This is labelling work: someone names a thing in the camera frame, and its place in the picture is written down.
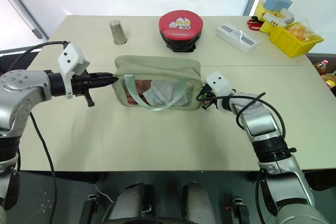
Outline large yellow plastic bin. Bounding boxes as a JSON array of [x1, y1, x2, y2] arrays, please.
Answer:
[[268, 21, 325, 58]]

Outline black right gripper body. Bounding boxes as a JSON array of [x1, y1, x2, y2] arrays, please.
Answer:
[[197, 83, 219, 111]]

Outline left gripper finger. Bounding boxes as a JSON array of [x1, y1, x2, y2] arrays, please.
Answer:
[[90, 78, 119, 88], [90, 72, 115, 80]]

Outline pink folded cloth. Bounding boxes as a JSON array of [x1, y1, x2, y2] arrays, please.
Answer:
[[125, 79, 153, 105]]

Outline white tube with orange marks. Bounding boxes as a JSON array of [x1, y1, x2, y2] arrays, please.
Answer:
[[262, 12, 286, 27]]

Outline red round cartoon case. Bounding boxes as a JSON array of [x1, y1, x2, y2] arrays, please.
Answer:
[[158, 9, 204, 53]]

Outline grey robot leg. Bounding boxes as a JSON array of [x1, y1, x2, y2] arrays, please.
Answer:
[[108, 182, 156, 222], [183, 181, 216, 224]]

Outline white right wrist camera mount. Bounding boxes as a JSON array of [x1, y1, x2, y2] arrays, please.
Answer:
[[204, 71, 237, 113]]

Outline green zip pouch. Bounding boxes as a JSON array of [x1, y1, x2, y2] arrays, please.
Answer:
[[111, 55, 203, 112]]

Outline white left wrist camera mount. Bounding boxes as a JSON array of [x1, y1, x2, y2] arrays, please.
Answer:
[[57, 42, 91, 100]]

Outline white folded cloth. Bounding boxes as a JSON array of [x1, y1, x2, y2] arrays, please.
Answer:
[[143, 80, 190, 107]]

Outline clear bag of snacks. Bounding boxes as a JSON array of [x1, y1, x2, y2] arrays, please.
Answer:
[[285, 18, 323, 43]]

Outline steel tumbler cup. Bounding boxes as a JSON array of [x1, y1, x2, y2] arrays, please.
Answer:
[[109, 19, 129, 45]]

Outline black table foot bracket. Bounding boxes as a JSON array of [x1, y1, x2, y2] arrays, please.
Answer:
[[225, 196, 250, 224], [78, 194, 102, 224]]

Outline white flat box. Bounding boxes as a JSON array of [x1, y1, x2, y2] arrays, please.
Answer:
[[215, 23, 261, 55]]

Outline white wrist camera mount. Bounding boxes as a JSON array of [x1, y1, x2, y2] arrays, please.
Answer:
[[57, 42, 91, 100], [204, 71, 237, 113]]

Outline white eraser block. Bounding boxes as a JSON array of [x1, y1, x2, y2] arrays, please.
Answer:
[[280, 8, 296, 24]]

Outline red scissors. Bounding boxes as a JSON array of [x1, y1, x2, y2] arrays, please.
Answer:
[[247, 16, 265, 31]]

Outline small yellow plastic bin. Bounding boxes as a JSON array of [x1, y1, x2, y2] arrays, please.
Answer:
[[254, 1, 289, 34]]

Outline dark crate of goods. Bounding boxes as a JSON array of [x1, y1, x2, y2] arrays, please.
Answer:
[[305, 52, 336, 89]]

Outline bottle with red cap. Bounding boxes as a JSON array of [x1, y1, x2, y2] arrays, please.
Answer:
[[313, 59, 331, 76]]

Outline blue block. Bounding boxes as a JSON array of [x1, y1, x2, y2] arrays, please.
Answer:
[[262, 0, 293, 13]]

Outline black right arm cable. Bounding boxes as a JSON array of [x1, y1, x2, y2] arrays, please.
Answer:
[[196, 92, 287, 141]]

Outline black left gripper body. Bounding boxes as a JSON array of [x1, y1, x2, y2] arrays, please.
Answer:
[[70, 72, 96, 108]]

